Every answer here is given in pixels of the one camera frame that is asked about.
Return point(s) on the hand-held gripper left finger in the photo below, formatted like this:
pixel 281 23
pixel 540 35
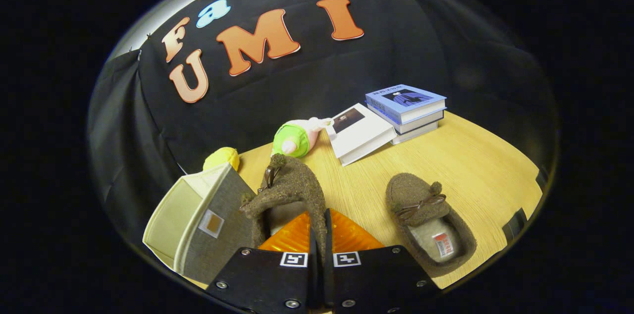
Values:
pixel 267 279

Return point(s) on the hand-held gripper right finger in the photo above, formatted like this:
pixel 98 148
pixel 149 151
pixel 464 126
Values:
pixel 371 279

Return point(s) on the beige and grey storage box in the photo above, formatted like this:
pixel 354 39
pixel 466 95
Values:
pixel 228 235

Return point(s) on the brown fuzzy slipper shoe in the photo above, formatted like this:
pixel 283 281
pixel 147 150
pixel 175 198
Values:
pixel 297 185
pixel 411 190

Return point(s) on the yellow plush ball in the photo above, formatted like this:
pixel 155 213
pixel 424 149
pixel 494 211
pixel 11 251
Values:
pixel 222 158

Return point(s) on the green and pink plush toy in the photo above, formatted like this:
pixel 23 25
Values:
pixel 294 138

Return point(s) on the white cover book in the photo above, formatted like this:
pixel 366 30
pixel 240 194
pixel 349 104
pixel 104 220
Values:
pixel 361 133

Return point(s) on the pale cover book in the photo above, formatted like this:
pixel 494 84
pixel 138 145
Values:
pixel 416 134

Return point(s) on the black table clamp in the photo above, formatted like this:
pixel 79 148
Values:
pixel 515 225
pixel 542 179

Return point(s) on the dark cover book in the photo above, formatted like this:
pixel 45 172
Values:
pixel 421 124

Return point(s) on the blue cover book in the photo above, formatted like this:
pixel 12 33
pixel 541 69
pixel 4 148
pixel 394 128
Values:
pixel 403 101

